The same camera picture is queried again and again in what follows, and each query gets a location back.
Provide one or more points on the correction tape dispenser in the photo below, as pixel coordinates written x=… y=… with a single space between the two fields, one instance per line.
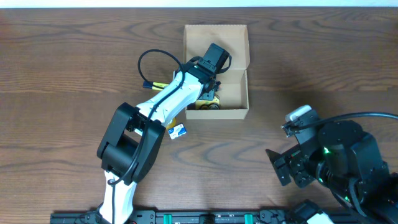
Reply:
x=209 y=107

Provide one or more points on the cardboard box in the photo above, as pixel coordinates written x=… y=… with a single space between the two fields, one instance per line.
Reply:
x=233 y=92

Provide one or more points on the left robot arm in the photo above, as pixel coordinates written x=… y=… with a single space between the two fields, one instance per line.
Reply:
x=132 y=140

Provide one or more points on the green clamp right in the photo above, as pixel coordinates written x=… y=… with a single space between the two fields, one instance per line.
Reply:
x=248 y=219

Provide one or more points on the yellow adhesive tape roll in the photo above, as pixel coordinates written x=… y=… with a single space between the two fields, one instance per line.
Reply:
x=171 y=124

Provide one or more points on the blue white staples box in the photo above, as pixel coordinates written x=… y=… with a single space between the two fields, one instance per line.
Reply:
x=177 y=131

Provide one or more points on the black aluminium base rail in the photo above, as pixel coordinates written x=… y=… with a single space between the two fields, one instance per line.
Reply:
x=153 y=217

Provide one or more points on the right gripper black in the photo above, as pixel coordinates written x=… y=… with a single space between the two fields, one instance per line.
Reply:
x=288 y=165

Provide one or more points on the yellow highlighter marker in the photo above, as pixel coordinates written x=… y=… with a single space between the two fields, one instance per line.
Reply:
x=154 y=85

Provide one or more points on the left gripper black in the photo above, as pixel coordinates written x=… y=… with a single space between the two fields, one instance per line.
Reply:
x=210 y=94

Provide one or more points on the cream sticky note pad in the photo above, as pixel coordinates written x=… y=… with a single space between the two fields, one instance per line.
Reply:
x=215 y=100

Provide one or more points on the green clamp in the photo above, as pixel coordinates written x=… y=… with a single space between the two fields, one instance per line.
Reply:
x=248 y=219
x=167 y=219

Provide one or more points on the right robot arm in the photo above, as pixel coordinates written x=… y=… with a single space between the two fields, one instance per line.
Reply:
x=342 y=157

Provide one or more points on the green clamp left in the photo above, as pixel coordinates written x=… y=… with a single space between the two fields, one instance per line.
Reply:
x=167 y=219

